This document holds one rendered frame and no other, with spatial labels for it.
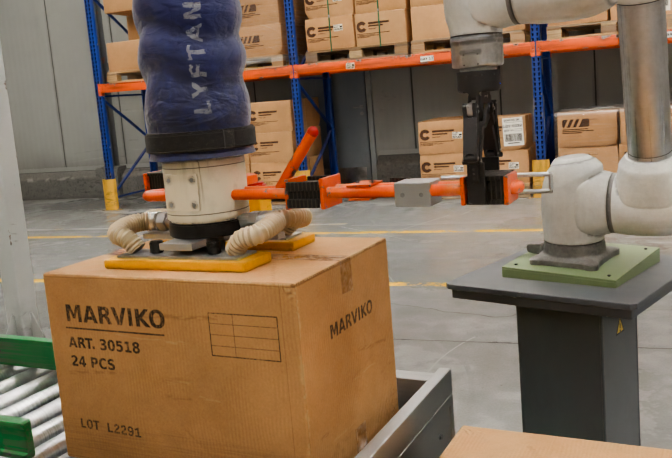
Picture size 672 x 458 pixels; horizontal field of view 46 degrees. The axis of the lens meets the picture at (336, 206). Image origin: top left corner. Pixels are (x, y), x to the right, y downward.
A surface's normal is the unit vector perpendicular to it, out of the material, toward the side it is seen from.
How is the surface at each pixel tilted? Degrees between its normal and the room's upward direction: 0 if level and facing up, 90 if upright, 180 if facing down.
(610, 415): 90
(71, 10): 90
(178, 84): 73
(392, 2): 91
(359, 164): 90
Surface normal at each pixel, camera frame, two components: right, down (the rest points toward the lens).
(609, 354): 0.76, 0.03
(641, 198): -0.55, 0.36
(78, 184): -0.35, 0.16
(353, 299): 0.89, -0.01
